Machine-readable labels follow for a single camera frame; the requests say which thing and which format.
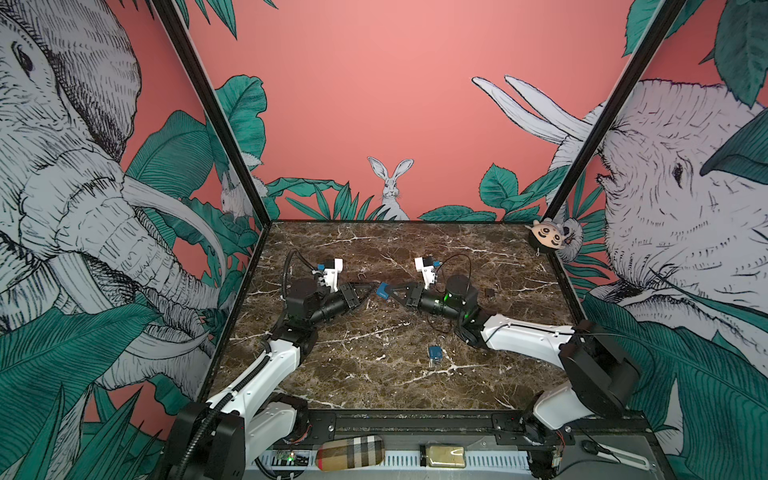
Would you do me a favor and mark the gold rectangular box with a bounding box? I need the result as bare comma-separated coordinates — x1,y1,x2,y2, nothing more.
420,444,467,469

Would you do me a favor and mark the small circuit board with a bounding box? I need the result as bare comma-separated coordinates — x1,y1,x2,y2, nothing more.
272,450,311,469

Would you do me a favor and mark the plaid cylindrical case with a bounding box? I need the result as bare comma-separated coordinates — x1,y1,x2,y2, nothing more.
315,435,386,472

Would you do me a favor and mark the black front rail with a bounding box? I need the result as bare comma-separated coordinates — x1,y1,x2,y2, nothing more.
274,409,652,450

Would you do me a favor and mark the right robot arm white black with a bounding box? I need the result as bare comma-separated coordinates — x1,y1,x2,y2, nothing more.
377,275,641,431

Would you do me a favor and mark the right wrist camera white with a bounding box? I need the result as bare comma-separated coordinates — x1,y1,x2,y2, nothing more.
414,256,441,289

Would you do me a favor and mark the cartoon face sticker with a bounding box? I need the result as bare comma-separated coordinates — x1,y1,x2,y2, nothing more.
527,218,569,250

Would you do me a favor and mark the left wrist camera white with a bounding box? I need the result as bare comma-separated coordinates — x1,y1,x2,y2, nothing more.
317,258,343,292

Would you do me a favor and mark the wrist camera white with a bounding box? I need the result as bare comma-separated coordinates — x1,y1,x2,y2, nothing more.
414,256,441,289
317,258,343,292

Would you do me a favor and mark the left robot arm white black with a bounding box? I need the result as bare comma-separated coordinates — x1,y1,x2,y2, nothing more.
151,250,379,479

